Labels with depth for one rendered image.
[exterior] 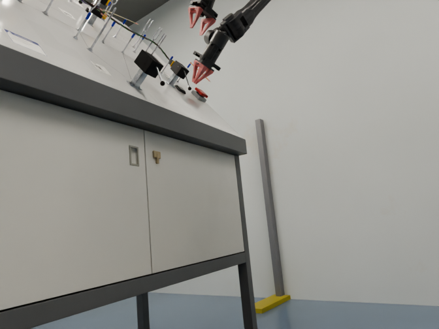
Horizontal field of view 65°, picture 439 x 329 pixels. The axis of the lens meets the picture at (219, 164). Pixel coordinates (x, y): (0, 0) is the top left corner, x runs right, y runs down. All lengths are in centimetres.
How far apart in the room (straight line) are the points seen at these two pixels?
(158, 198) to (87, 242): 27
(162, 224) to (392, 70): 173
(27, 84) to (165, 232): 52
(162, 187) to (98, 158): 24
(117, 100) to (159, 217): 34
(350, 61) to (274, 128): 65
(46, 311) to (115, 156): 37
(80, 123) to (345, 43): 193
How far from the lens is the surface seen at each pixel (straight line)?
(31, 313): 76
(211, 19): 146
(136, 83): 104
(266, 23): 280
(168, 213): 102
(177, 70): 138
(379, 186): 221
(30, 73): 77
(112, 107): 88
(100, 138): 88
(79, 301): 81
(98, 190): 85
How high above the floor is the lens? 50
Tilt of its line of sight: 10 degrees up
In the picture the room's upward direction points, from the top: 6 degrees counter-clockwise
